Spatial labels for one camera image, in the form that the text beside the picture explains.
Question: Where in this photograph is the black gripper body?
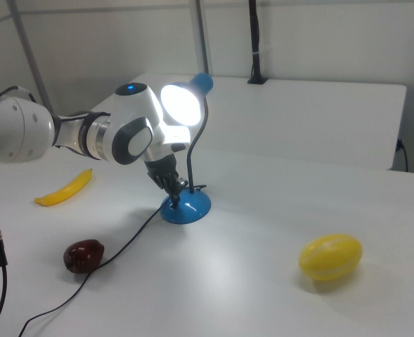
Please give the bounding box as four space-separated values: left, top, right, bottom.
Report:
143 154 179 192

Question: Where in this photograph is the blue gooseneck desk lamp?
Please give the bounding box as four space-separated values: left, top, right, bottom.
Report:
160 72 215 226

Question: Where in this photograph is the yellow toy banana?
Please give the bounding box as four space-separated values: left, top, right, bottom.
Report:
34 168 95 208

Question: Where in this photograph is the dark red toy apple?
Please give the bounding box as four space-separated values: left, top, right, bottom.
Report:
63 239 106 275

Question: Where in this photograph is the black clamped stand pole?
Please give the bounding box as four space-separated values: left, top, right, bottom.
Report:
247 0 269 86

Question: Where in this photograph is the yellow toy melon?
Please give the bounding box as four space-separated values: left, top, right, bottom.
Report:
298 233 363 282

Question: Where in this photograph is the black lamp power cable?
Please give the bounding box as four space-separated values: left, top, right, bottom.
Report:
18 206 163 337

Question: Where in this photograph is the grey partition frame post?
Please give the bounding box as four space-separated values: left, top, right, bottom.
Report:
195 0 212 77
6 0 54 114

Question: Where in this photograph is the black wall socket cable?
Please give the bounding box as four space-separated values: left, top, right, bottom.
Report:
396 138 410 173

